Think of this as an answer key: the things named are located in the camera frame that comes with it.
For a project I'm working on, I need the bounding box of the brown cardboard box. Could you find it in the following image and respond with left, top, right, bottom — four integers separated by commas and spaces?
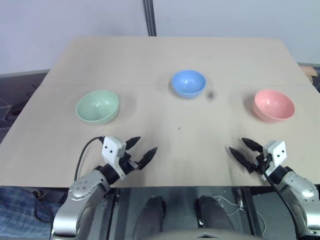
299, 64, 320, 84

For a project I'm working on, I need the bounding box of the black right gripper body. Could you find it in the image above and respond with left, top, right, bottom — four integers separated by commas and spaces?
247, 150, 273, 174

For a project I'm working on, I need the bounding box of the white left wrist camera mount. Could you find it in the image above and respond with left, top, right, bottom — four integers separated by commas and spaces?
101, 136, 127, 181

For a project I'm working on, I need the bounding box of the thin white cable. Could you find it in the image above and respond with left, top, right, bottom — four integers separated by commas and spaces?
212, 195, 266, 238

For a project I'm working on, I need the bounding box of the red bowl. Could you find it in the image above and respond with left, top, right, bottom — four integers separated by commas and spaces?
252, 89, 296, 123

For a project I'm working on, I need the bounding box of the green bowl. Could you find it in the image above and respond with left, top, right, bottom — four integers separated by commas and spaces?
75, 89, 121, 126

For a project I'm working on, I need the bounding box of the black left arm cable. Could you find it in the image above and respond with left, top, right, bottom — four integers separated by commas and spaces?
74, 136, 105, 181

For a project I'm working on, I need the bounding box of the blue bowl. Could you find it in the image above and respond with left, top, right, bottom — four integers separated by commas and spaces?
171, 69, 207, 99

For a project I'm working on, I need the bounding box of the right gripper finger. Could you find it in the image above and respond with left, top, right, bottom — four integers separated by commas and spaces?
241, 137, 264, 153
228, 146, 255, 174

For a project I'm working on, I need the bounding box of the blue plaid cloth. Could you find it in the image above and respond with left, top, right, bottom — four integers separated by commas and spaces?
0, 186, 64, 240

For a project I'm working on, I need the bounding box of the dark vertical wall post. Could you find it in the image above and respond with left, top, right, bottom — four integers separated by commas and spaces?
142, 0, 158, 37

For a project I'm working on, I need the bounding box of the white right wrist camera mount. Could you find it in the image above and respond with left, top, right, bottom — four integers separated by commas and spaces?
262, 140, 287, 177

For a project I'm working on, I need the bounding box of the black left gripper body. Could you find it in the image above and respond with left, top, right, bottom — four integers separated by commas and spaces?
119, 150, 141, 176

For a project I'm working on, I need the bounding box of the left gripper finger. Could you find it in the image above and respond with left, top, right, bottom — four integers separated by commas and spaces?
138, 146, 158, 171
125, 136, 142, 152

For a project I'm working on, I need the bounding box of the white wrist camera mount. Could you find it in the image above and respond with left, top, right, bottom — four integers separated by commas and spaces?
101, 136, 127, 181
262, 140, 287, 177

